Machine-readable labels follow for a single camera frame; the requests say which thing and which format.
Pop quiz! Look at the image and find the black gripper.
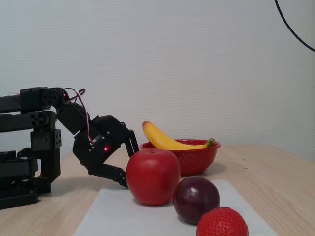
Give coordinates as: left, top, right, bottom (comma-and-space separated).
72, 114, 140, 189

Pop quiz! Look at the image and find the yellow toy banana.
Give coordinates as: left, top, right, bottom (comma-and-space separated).
142, 120, 216, 150

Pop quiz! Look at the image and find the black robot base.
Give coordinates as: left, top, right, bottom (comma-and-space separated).
0, 150, 39, 210

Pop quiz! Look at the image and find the red speckled bowl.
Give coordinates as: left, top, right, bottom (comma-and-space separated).
139, 139, 221, 177

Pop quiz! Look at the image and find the red toy apple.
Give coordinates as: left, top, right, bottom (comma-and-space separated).
126, 148, 181, 206

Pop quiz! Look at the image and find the dark purple toy plum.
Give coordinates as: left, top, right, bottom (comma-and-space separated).
173, 176, 221, 225

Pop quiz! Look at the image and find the white paper sheet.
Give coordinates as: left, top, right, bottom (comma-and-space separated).
73, 179, 279, 236

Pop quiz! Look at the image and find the red toy strawberry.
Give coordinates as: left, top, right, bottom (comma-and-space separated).
196, 207, 249, 236

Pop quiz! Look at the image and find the red white gripper servo cable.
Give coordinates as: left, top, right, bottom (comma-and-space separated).
63, 88, 96, 144

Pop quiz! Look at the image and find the black wall cable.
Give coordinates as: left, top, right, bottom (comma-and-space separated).
274, 0, 315, 53

